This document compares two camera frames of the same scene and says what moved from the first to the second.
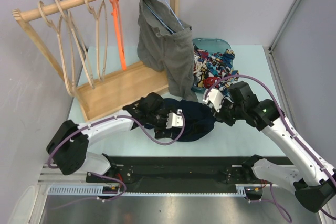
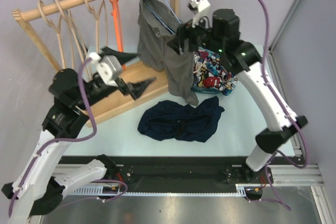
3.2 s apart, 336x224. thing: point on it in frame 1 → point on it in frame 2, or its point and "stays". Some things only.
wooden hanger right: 91,9 stays
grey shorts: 165,43 stays
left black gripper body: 158,120 → 94,92
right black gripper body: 229,112 → 199,37
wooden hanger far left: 56,29 stays
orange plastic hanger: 116,12 stays
